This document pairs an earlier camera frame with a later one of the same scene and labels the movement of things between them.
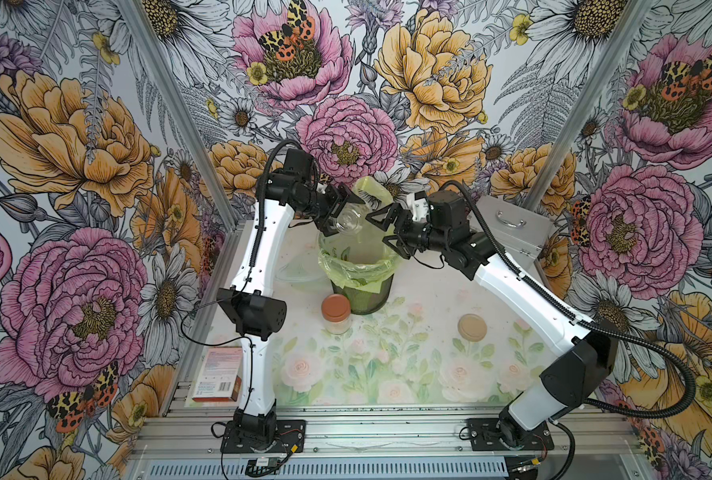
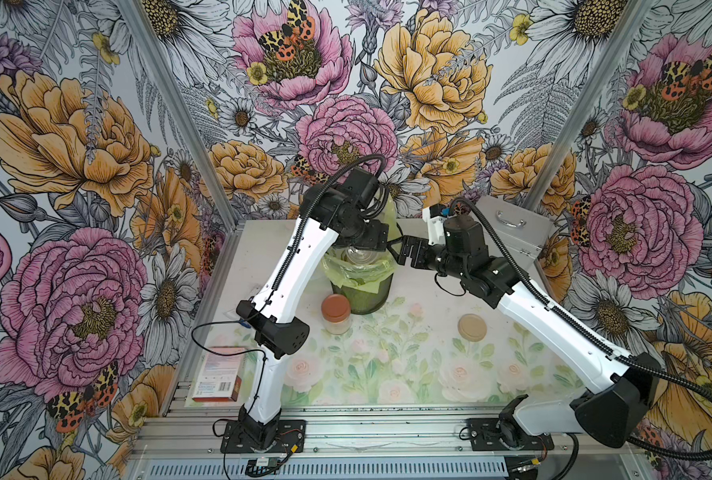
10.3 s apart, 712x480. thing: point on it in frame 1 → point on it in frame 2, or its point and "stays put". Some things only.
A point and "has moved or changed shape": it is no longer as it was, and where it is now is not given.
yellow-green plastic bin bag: (359, 259) stays put
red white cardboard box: (219, 375) stays put
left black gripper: (336, 204) → (375, 236)
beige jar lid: (472, 327) stays put
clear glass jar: (351, 218) has moved or changed shape
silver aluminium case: (520, 232) stays put
